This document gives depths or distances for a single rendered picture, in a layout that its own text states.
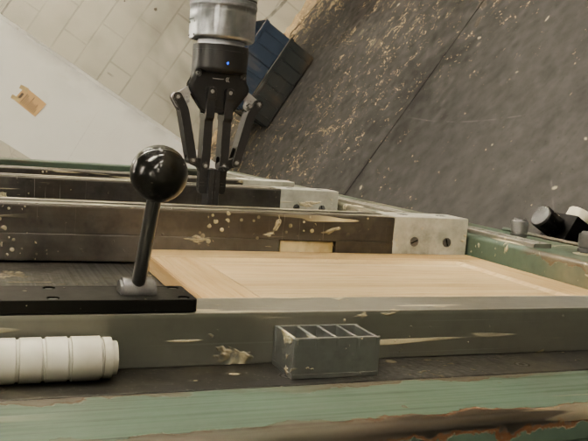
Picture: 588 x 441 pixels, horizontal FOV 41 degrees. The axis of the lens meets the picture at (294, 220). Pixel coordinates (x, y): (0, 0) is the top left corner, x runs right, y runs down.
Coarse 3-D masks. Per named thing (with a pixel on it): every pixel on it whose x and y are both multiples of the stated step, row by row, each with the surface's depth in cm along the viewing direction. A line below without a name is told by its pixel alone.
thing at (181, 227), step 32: (0, 224) 91; (32, 224) 92; (64, 224) 93; (96, 224) 95; (128, 224) 96; (160, 224) 98; (192, 224) 99; (224, 224) 101; (256, 224) 103; (288, 224) 104; (320, 224) 106; (352, 224) 108; (384, 224) 110; (416, 224) 112; (448, 224) 114; (0, 256) 91; (32, 256) 92; (64, 256) 94; (96, 256) 95; (128, 256) 97
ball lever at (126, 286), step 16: (144, 160) 49; (160, 160) 49; (176, 160) 50; (144, 176) 49; (160, 176) 49; (176, 176) 50; (144, 192) 50; (160, 192) 50; (176, 192) 50; (144, 224) 53; (144, 240) 54; (144, 256) 54; (144, 272) 55; (128, 288) 56; (144, 288) 56
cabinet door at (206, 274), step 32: (160, 256) 92; (192, 256) 94; (224, 256) 96; (256, 256) 98; (288, 256) 100; (320, 256) 102; (352, 256) 105; (384, 256) 107; (416, 256) 109; (448, 256) 112; (192, 288) 75; (224, 288) 76; (256, 288) 79; (288, 288) 81; (320, 288) 82; (352, 288) 83; (384, 288) 85; (416, 288) 86; (448, 288) 88; (480, 288) 90; (512, 288) 91; (544, 288) 91; (576, 288) 93
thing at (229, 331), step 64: (0, 320) 51; (64, 320) 53; (128, 320) 54; (192, 320) 56; (256, 320) 58; (320, 320) 60; (384, 320) 62; (448, 320) 64; (512, 320) 67; (576, 320) 70
